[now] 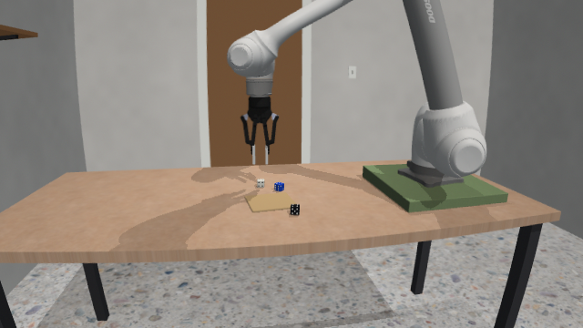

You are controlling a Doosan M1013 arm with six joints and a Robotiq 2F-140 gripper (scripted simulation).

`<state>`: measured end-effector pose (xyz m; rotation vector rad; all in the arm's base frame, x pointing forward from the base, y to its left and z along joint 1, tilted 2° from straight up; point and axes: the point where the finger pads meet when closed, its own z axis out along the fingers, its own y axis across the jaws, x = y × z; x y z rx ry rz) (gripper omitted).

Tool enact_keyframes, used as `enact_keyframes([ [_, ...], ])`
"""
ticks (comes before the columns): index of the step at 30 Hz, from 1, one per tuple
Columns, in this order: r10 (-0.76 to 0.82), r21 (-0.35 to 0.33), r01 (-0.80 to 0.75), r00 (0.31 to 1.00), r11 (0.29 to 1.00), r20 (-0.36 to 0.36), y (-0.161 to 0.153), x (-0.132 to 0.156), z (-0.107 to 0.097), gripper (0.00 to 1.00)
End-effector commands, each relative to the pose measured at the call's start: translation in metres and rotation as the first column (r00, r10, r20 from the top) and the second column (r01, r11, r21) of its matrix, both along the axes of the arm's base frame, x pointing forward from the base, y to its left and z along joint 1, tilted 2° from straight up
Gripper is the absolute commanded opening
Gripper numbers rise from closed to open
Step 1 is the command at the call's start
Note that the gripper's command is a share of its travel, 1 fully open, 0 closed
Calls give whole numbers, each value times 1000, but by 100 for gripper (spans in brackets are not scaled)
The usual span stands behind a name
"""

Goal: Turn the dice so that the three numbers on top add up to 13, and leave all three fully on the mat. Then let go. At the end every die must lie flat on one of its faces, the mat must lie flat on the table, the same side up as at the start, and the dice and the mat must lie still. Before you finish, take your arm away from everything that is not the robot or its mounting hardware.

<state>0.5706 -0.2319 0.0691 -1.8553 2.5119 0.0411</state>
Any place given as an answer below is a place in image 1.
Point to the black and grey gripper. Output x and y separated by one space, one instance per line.
259 112

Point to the tan flat mat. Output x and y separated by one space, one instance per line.
267 202

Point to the black die with grey pips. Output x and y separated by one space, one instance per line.
295 209

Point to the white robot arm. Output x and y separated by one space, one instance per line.
447 132

